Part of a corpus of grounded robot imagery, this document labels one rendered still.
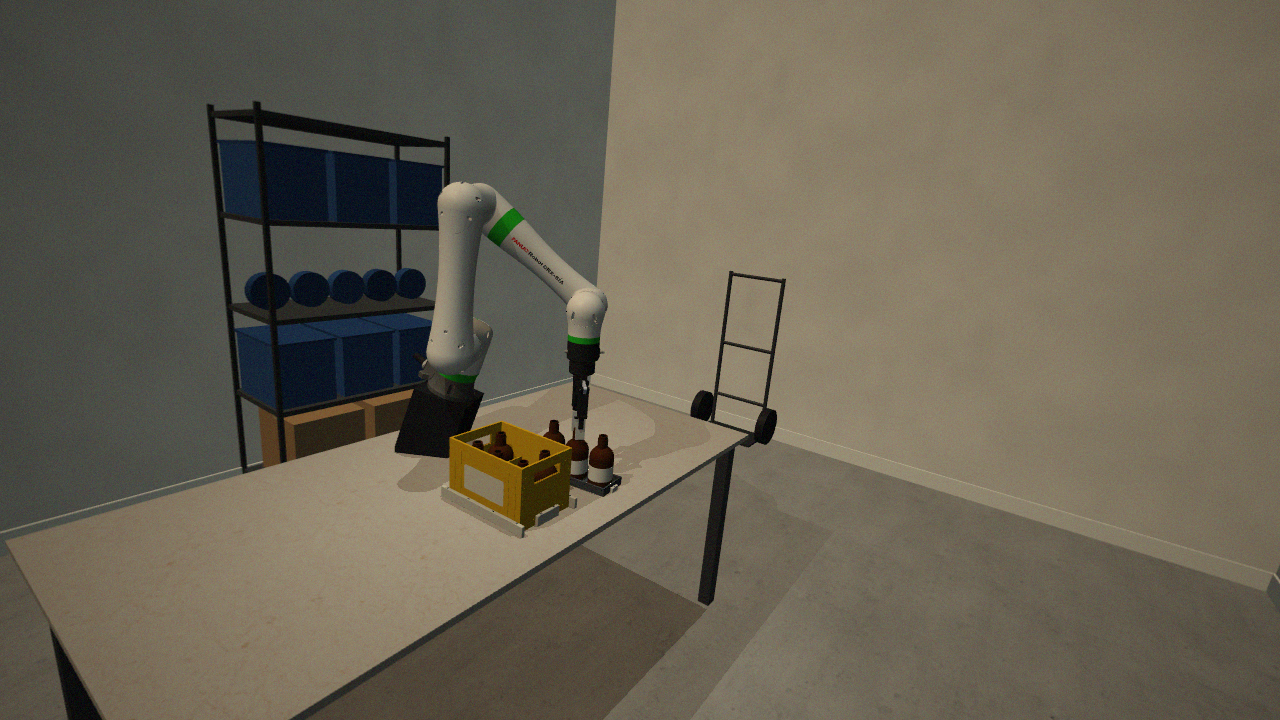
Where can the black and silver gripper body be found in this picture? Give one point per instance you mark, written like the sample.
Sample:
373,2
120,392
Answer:
581,371

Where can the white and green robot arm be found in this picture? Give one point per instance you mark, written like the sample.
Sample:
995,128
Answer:
466,212

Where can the yellow bottle crate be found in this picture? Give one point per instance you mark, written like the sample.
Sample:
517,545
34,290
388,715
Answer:
505,487

